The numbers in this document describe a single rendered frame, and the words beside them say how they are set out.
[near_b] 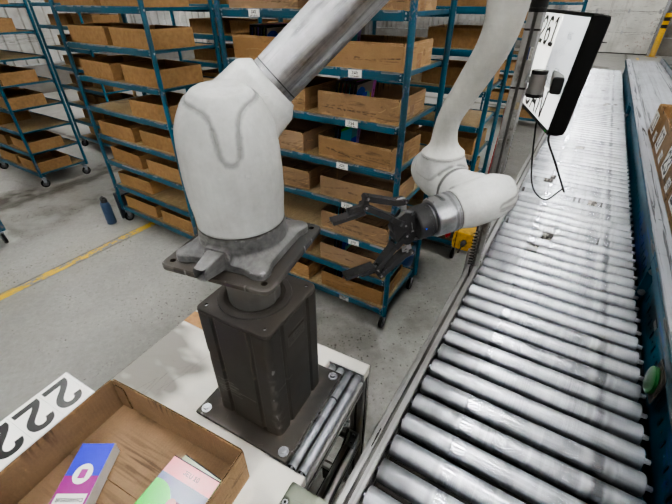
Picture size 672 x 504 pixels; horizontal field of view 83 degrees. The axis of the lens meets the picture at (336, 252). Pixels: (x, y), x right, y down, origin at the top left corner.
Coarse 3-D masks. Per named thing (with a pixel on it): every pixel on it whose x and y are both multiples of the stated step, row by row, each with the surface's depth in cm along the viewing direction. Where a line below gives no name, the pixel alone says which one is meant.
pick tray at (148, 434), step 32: (96, 416) 86; (128, 416) 89; (160, 416) 85; (32, 448) 74; (64, 448) 81; (128, 448) 83; (160, 448) 83; (192, 448) 83; (224, 448) 77; (0, 480) 70; (32, 480) 76; (128, 480) 77; (224, 480) 69
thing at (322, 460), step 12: (348, 384) 101; (360, 384) 101; (360, 396) 106; (348, 408) 96; (360, 408) 109; (360, 420) 112; (336, 432) 91; (360, 432) 115; (300, 444) 145; (312, 444) 88; (324, 444) 88; (360, 444) 120; (324, 456) 88; (348, 456) 113; (312, 468) 83; (336, 468) 110; (348, 468) 113; (312, 480) 84; (336, 480) 108; (324, 492) 106; (336, 492) 108
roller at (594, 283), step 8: (488, 256) 149; (496, 256) 148; (504, 256) 147; (512, 256) 146; (512, 264) 145; (520, 264) 144; (528, 264) 143; (536, 264) 142; (544, 264) 142; (544, 272) 140; (552, 272) 139; (560, 272) 138; (568, 272) 138; (568, 280) 137; (576, 280) 136; (584, 280) 135; (592, 280) 134; (600, 280) 134; (600, 288) 132; (608, 288) 131; (616, 288) 131; (624, 288) 130; (624, 296) 129; (632, 296) 128
